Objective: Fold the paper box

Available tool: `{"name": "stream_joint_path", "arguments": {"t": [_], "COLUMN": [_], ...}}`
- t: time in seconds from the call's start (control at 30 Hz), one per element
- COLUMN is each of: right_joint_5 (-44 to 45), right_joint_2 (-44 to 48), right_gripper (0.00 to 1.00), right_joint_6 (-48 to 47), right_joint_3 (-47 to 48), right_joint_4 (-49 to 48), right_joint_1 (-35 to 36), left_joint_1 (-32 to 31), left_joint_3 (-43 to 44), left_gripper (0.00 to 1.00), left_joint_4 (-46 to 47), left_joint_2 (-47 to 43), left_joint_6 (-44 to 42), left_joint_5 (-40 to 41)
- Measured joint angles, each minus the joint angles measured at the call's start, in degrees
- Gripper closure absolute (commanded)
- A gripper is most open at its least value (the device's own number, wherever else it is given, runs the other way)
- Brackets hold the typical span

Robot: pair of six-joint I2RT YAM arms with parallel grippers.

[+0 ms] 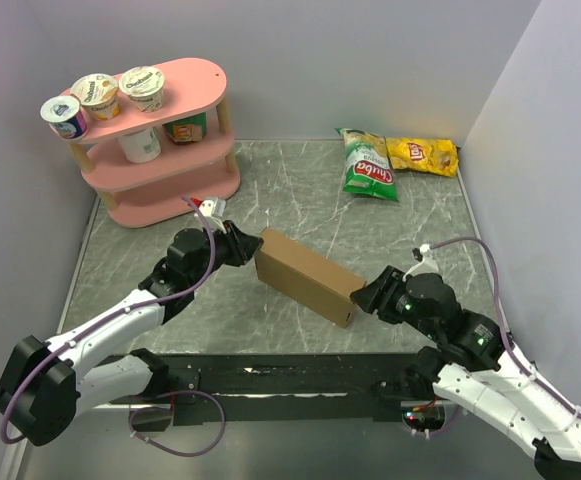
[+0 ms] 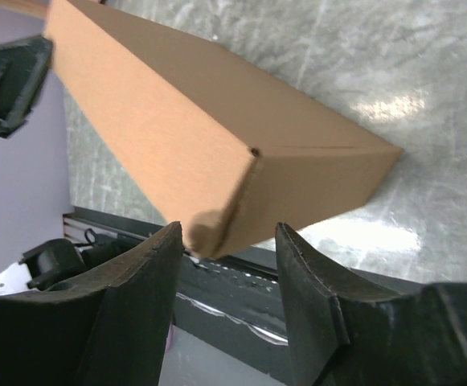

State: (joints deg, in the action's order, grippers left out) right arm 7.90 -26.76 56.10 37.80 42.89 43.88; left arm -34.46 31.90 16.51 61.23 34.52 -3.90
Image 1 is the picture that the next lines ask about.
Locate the white Chobani yogurt cup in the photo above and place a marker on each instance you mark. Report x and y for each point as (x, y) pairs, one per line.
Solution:
(144, 86)

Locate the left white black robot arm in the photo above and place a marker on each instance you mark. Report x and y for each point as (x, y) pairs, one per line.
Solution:
(45, 385)

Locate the brown cardboard box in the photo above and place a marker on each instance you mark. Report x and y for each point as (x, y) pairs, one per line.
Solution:
(310, 279)

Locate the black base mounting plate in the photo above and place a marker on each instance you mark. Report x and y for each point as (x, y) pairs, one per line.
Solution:
(382, 387)

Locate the yellow Lays chips bag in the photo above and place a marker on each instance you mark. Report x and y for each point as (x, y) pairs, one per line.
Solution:
(434, 156)

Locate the green Chuba chips bag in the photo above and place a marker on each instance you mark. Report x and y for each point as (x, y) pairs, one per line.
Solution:
(367, 168)

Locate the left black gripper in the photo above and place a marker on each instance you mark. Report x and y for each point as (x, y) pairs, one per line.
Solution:
(241, 246)

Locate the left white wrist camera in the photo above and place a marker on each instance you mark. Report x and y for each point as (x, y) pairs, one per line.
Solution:
(212, 209)

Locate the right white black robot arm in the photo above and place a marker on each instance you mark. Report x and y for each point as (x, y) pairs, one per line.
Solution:
(474, 365)

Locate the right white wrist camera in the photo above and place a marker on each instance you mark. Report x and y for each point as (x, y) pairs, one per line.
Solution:
(425, 262)

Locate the orange Chobani yogurt cup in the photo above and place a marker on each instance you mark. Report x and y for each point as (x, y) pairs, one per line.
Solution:
(98, 94)

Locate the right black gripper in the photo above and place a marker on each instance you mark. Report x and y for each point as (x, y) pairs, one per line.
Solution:
(370, 297)

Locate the pink three-tier shelf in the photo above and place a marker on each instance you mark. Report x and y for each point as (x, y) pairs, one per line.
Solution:
(139, 195)

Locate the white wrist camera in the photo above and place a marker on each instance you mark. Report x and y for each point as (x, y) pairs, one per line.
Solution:
(212, 209)
(425, 262)

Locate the blue white yogurt cup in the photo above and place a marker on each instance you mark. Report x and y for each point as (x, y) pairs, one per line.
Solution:
(63, 113)

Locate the green snack cup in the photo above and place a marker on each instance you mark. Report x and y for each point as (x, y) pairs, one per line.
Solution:
(187, 130)

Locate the white plastic cup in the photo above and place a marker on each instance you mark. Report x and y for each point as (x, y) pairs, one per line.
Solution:
(142, 146)

